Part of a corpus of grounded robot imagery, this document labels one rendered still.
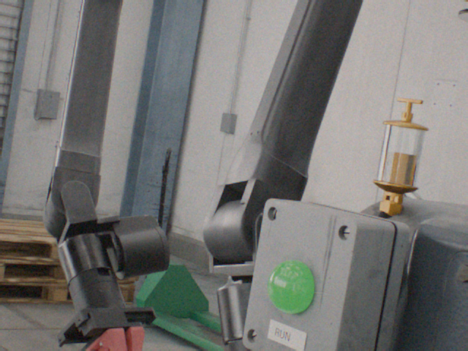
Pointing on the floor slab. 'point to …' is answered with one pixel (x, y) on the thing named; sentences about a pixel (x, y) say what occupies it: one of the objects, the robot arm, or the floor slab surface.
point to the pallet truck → (179, 295)
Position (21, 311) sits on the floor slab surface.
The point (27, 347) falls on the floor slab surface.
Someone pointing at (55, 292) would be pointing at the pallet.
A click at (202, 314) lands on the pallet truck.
